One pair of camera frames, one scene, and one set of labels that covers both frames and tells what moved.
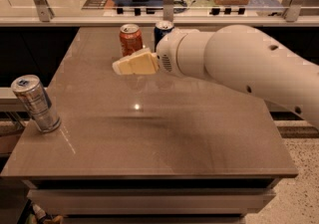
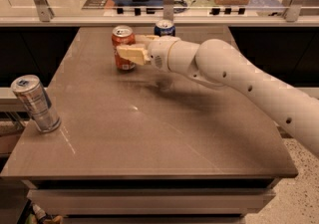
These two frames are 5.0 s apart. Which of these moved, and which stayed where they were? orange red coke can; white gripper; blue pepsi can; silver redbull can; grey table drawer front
Moved: orange red coke can; white gripper
Stayed: grey table drawer front; blue pepsi can; silver redbull can
